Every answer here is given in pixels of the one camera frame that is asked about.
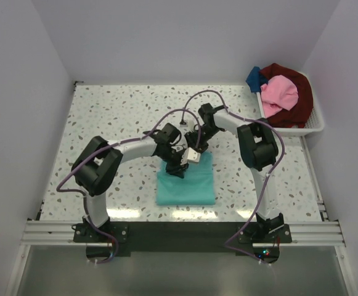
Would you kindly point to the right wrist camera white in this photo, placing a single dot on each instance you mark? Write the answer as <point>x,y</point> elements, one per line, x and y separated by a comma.
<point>187,124</point>

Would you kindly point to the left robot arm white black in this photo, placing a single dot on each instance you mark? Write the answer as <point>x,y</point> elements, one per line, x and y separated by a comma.
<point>96,167</point>

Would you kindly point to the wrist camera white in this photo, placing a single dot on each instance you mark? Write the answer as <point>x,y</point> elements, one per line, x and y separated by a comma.
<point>187,124</point>
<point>190,156</point>

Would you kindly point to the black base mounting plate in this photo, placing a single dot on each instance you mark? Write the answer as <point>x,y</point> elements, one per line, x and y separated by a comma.
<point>203,246</point>

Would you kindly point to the blue t shirt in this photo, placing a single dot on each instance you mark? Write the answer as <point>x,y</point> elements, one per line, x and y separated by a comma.
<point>255,80</point>

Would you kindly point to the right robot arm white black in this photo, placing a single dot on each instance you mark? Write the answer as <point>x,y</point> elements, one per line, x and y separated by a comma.
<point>259,152</point>

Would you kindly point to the dark red t shirt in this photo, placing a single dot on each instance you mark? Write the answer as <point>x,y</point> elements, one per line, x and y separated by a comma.
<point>301,112</point>

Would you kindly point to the pink t shirt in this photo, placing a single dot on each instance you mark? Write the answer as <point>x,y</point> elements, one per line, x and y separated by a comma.
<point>278,94</point>

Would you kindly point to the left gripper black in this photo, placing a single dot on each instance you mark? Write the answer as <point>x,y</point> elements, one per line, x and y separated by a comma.
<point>177,169</point>

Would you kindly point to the white plastic laundry basket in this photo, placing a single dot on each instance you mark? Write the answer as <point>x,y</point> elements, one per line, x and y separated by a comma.
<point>314,123</point>

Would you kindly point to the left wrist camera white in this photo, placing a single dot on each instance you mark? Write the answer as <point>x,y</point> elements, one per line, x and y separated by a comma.
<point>190,156</point>

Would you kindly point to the teal t shirt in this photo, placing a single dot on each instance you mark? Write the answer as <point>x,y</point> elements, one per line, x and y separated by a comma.
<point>196,188</point>

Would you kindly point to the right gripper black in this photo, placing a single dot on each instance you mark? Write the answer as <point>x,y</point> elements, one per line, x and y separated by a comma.
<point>191,138</point>

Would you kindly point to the aluminium frame rail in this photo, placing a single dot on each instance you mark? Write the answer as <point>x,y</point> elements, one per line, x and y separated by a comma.
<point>313,234</point>

